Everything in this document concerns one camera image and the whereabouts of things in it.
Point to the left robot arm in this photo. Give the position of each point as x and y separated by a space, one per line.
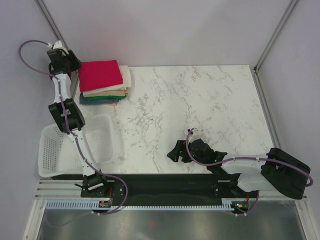
70 120

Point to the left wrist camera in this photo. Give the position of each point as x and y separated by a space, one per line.
58 45

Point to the folded salmon t shirt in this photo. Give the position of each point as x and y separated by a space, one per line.
113 102

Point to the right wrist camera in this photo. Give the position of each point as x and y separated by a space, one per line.
193 135

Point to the red t shirt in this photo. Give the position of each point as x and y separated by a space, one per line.
94 75

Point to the left aluminium frame post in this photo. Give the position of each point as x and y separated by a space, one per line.
49 19

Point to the white cable duct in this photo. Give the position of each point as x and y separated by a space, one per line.
99 205

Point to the right aluminium frame post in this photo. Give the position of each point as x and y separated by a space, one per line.
275 34

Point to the folded green t shirt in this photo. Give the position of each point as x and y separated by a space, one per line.
110 97

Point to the white plastic basket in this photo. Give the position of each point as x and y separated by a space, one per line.
57 154

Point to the aluminium frame post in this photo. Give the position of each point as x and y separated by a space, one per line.
275 34
49 19

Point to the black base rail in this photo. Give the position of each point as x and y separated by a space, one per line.
170 189

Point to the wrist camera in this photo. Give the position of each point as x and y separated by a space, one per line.
193 135
58 45

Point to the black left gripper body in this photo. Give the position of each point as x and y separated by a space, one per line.
65 62

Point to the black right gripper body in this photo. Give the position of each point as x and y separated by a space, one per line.
201 159

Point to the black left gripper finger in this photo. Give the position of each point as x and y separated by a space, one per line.
73 60
72 68

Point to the folded white t shirt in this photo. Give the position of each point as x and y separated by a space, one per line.
127 80

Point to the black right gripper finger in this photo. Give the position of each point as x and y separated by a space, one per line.
175 155
180 147

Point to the folded beige t shirt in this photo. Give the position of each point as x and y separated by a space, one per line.
106 93

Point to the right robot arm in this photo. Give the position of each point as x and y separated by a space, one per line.
272 171

